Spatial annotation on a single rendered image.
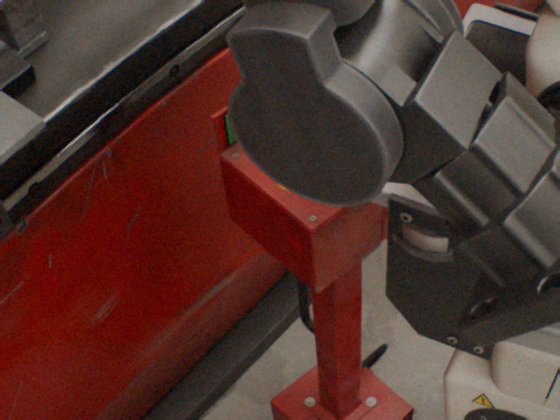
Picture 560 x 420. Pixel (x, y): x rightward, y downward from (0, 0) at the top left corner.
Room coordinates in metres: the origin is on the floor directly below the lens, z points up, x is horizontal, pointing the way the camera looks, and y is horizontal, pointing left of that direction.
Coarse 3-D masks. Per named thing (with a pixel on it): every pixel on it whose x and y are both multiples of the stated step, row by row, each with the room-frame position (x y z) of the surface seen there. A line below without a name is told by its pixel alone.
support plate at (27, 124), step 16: (0, 96) 0.60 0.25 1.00; (0, 112) 0.58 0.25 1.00; (16, 112) 0.58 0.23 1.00; (32, 112) 0.57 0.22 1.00; (0, 128) 0.56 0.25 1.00; (16, 128) 0.55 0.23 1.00; (32, 128) 0.55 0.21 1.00; (0, 144) 0.54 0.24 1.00; (16, 144) 0.53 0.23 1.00; (0, 160) 0.52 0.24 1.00
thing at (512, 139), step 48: (528, 96) 0.27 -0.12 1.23; (480, 144) 0.24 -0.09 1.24; (528, 144) 0.24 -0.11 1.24; (432, 192) 0.25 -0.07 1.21; (480, 192) 0.23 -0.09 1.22; (528, 192) 0.22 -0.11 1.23; (480, 240) 0.22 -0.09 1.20; (528, 240) 0.21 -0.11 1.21; (480, 288) 0.22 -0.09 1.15; (528, 288) 0.20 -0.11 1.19; (480, 336) 0.20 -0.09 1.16
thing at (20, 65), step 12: (0, 60) 0.78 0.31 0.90; (12, 60) 0.78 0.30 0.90; (24, 60) 0.78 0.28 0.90; (0, 72) 0.76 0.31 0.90; (12, 72) 0.76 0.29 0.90; (24, 72) 0.76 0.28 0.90; (0, 84) 0.74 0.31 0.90; (12, 84) 0.74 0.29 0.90; (24, 84) 0.75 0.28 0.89; (12, 96) 0.74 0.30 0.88
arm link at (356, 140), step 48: (288, 0) 0.28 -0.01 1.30; (336, 0) 0.27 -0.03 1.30; (432, 0) 0.31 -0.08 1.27; (240, 48) 0.27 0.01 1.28; (288, 48) 0.26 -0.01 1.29; (336, 48) 0.27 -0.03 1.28; (240, 96) 0.27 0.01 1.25; (288, 96) 0.26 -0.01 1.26; (336, 96) 0.25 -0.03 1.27; (240, 144) 0.28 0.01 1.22; (288, 144) 0.26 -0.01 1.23; (336, 144) 0.25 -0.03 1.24; (384, 144) 0.24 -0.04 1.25; (336, 192) 0.25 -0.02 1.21
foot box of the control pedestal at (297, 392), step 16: (304, 384) 0.74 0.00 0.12; (368, 384) 0.72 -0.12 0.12; (384, 384) 0.72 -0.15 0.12; (272, 400) 0.72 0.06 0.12; (288, 400) 0.71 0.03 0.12; (384, 400) 0.68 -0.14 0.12; (400, 400) 0.68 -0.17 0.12; (288, 416) 0.68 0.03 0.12; (304, 416) 0.67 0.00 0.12; (368, 416) 0.66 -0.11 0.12; (384, 416) 0.65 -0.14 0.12; (400, 416) 0.65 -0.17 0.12
